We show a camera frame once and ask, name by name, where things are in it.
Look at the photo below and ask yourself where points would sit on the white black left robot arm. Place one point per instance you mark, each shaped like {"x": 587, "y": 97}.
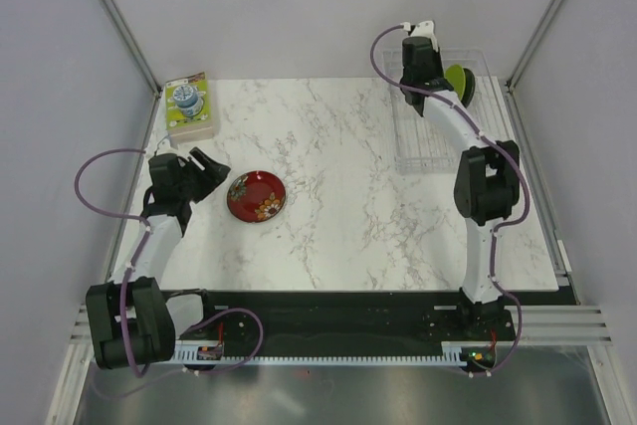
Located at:
{"x": 132, "y": 322}

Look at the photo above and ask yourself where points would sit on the lime green plate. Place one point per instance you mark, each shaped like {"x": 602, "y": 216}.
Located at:
{"x": 458, "y": 78}

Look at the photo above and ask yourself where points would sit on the aluminium rail front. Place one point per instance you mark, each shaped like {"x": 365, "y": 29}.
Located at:
{"x": 542, "y": 325}

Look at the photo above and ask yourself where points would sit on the white wire dish rack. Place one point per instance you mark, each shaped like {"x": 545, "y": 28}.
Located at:
{"x": 420, "y": 146}

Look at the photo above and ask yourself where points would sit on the green box with wooden base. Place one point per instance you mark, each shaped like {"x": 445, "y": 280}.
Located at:
{"x": 189, "y": 112}

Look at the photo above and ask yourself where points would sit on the white slotted cable duct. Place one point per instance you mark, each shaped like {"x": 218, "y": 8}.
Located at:
{"x": 210, "y": 353}

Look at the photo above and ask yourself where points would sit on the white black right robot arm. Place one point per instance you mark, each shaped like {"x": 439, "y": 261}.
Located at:
{"x": 486, "y": 187}

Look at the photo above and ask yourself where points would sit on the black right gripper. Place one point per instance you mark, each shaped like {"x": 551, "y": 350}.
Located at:
{"x": 438, "y": 60}

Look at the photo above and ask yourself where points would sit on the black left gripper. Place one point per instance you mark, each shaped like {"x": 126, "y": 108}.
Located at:
{"x": 211, "y": 176}

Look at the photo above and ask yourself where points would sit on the red floral plate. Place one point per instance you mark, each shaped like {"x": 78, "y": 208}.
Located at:
{"x": 256, "y": 196}

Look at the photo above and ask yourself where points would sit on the aluminium frame post right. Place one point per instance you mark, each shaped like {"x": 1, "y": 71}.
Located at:
{"x": 547, "y": 18}

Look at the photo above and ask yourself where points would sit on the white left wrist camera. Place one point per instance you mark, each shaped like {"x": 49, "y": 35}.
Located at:
{"x": 165, "y": 146}

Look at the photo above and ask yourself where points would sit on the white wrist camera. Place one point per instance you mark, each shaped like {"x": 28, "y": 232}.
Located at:
{"x": 425, "y": 29}
{"x": 165, "y": 146}

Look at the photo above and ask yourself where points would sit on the aluminium frame post left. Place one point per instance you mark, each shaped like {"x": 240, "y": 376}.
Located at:
{"x": 131, "y": 45}

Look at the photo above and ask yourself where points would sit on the dark green plate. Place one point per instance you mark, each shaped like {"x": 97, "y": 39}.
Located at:
{"x": 469, "y": 89}

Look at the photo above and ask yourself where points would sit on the aluminium frame post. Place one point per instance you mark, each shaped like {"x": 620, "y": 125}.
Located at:
{"x": 547, "y": 18}
{"x": 131, "y": 45}

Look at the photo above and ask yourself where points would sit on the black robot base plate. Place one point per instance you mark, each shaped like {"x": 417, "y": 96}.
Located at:
{"x": 351, "y": 321}

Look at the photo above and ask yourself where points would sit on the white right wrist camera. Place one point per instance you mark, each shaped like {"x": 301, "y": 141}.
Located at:
{"x": 425, "y": 29}

